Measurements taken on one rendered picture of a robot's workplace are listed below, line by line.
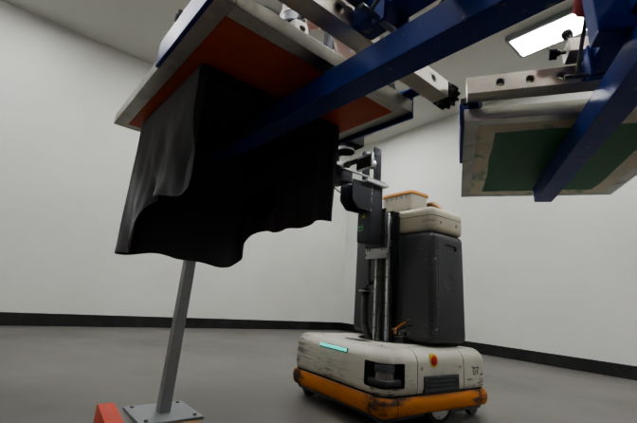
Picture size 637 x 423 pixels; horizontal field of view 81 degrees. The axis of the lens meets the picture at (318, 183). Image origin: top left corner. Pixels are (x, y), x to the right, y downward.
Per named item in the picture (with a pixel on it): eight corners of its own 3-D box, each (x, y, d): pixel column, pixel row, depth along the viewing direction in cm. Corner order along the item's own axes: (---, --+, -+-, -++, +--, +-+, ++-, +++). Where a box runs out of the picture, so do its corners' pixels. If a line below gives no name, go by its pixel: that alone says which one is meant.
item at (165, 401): (122, 409, 136) (172, 164, 164) (181, 402, 149) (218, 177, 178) (139, 428, 120) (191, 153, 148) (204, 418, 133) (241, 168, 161)
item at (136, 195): (112, 251, 109) (143, 121, 121) (125, 253, 111) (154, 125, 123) (165, 243, 74) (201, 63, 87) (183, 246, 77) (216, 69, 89)
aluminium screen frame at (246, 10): (113, 123, 125) (116, 113, 126) (260, 170, 160) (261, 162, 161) (216, -6, 67) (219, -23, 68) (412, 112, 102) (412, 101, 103)
